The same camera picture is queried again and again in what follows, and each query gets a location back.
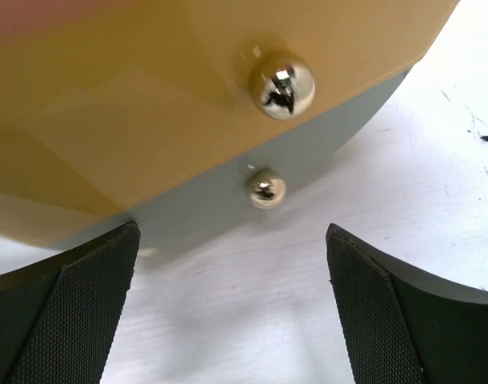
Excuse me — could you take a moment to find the orange top drawer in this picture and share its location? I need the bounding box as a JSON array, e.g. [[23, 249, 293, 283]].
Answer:
[[0, 0, 78, 35]]

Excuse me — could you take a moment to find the yellow drawer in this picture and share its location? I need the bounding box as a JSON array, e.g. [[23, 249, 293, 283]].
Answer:
[[0, 1, 456, 246]]

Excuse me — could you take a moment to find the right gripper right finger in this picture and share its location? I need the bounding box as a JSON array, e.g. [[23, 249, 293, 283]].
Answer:
[[326, 224, 488, 383]]

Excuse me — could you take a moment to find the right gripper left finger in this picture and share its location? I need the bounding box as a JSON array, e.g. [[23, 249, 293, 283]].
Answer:
[[0, 222, 141, 383]]

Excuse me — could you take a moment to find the pale bottom drawer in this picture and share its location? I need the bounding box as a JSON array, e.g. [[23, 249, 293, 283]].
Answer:
[[51, 70, 409, 257]]

